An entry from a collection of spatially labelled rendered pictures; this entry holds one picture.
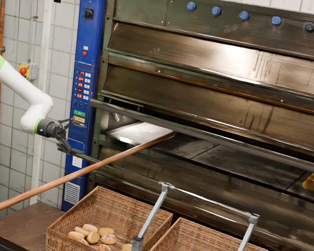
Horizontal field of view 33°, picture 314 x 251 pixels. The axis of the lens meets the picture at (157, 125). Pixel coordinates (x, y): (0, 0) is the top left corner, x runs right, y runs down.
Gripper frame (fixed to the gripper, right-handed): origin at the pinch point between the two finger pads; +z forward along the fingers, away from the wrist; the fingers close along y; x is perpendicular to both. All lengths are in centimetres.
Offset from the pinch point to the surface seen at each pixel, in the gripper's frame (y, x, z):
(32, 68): -15, -52, -82
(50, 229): 60, -5, -20
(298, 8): -79, -54, 81
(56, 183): 13.7, 27.0, 7.5
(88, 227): 69, -37, -15
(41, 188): 13.5, 37.0, 7.3
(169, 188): 17, -17, 45
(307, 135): -19, -53, 98
